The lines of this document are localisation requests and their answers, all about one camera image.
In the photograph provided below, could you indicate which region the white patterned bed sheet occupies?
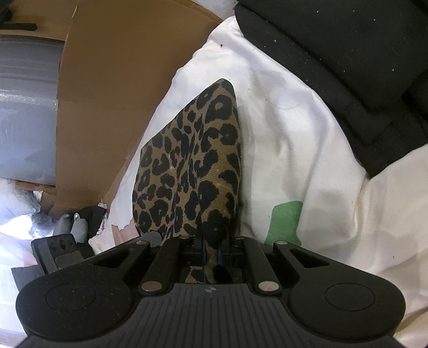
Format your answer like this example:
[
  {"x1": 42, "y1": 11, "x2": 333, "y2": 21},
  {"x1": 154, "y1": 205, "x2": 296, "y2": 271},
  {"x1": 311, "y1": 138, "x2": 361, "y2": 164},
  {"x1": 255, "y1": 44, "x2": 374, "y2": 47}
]
[{"x1": 88, "y1": 14, "x2": 428, "y2": 342}]

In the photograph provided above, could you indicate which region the black fabric cushion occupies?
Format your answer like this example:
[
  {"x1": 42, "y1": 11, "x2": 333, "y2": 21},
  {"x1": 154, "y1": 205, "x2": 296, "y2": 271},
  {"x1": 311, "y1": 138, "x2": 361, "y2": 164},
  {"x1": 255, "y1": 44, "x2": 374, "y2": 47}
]
[{"x1": 234, "y1": 1, "x2": 427, "y2": 176}]

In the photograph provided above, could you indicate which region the brown cardboard sheet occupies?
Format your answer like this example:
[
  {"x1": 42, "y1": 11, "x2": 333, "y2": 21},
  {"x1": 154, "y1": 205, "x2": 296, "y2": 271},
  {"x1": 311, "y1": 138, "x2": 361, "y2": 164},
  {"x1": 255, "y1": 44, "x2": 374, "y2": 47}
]
[{"x1": 1, "y1": 1, "x2": 220, "y2": 216}]

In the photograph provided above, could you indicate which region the grey metal cabinet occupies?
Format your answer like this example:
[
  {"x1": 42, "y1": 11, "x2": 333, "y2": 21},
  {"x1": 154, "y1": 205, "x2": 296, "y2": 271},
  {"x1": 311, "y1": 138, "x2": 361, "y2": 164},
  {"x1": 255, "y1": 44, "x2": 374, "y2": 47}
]
[{"x1": 1, "y1": 36, "x2": 64, "y2": 186}]

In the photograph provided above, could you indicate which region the leopard print garment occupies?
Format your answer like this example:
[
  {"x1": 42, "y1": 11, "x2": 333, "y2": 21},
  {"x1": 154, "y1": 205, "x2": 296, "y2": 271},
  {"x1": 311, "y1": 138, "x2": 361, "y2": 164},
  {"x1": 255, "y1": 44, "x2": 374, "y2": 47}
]
[{"x1": 132, "y1": 78, "x2": 242, "y2": 283}]

